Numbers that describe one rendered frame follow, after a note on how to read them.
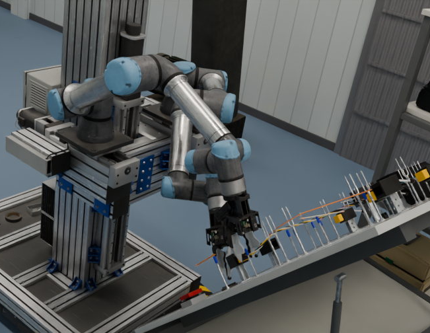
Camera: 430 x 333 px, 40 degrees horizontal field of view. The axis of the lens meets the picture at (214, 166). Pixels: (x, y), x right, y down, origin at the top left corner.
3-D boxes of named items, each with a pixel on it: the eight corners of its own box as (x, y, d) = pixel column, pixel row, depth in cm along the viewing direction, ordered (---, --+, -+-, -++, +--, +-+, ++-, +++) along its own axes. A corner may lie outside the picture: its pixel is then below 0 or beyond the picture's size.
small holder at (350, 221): (376, 222, 179) (365, 201, 180) (352, 233, 176) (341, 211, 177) (368, 226, 183) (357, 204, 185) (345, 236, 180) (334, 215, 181)
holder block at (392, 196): (430, 199, 146) (413, 166, 148) (396, 215, 142) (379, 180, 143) (419, 203, 150) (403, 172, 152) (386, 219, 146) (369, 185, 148)
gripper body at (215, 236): (206, 246, 191) (203, 210, 195) (216, 250, 198) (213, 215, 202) (228, 242, 188) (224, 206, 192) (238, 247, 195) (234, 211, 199)
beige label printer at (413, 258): (360, 264, 279) (371, 229, 271) (382, 250, 294) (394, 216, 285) (417, 300, 262) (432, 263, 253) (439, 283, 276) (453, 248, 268)
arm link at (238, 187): (213, 181, 174) (236, 173, 178) (216, 196, 175) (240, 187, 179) (226, 184, 168) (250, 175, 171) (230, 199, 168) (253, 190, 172)
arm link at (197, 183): (191, 184, 216) (195, 174, 206) (221, 187, 217) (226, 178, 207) (189, 205, 213) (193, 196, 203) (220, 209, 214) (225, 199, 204)
